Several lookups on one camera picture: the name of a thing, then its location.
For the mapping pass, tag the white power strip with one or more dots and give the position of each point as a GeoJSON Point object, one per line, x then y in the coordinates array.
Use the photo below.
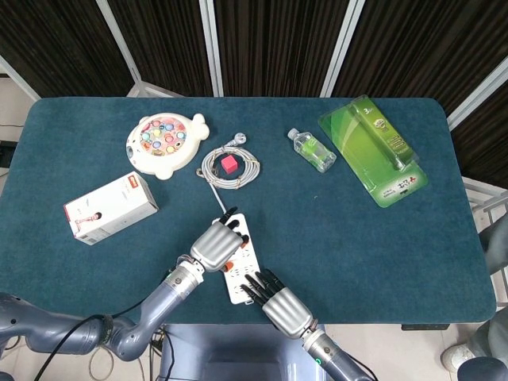
{"type": "Point", "coordinates": [238, 279]}

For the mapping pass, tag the pink foam cube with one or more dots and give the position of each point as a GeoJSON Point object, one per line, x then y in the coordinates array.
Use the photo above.
{"type": "Point", "coordinates": [229, 164]}

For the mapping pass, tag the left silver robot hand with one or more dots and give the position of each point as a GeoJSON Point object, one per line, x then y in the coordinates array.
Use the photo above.
{"type": "Point", "coordinates": [216, 248]}

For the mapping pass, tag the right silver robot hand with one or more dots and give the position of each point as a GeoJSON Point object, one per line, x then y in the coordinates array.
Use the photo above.
{"type": "Point", "coordinates": [287, 311]}

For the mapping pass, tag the teal table cloth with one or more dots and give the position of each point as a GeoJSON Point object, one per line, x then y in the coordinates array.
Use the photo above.
{"type": "Point", "coordinates": [357, 258]}

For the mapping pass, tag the black floor device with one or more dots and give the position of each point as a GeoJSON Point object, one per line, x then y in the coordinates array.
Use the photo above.
{"type": "Point", "coordinates": [6, 155]}

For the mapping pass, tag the grey trouser leg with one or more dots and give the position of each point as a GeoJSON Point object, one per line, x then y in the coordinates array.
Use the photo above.
{"type": "Point", "coordinates": [492, 353]}
{"type": "Point", "coordinates": [496, 246]}

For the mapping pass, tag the white fishing game toy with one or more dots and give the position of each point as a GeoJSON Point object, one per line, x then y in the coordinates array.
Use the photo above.
{"type": "Point", "coordinates": [158, 137]}

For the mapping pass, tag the green blister package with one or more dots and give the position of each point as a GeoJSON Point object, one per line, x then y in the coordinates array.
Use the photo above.
{"type": "Point", "coordinates": [357, 135]}

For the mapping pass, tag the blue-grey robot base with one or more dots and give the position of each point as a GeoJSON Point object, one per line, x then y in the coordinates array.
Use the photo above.
{"type": "Point", "coordinates": [238, 353]}

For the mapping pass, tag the dark folding screen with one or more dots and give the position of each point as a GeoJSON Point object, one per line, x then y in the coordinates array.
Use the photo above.
{"type": "Point", "coordinates": [274, 39]}

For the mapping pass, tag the white shoe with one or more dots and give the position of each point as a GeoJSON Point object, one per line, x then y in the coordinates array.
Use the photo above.
{"type": "Point", "coordinates": [456, 357]}

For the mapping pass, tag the white metal rack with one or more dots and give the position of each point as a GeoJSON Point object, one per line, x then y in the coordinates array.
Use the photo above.
{"type": "Point", "coordinates": [480, 190]}

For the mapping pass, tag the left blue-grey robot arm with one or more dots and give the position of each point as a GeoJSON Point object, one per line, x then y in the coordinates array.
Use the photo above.
{"type": "Point", "coordinates": [166, 295]}

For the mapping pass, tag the white cardboard product box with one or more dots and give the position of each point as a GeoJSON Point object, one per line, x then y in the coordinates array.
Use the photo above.
{"type": "Point", "coordinates": [111, 206]}

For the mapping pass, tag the black table bracket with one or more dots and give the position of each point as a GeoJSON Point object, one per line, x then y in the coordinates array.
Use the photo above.
{"type": "Point", "coordinates": [424, 327]}

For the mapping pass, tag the clear plastic water bottle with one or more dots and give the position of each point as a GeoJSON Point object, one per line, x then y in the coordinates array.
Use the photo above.
{"type": "Point", "coordinates": [313, 151]}

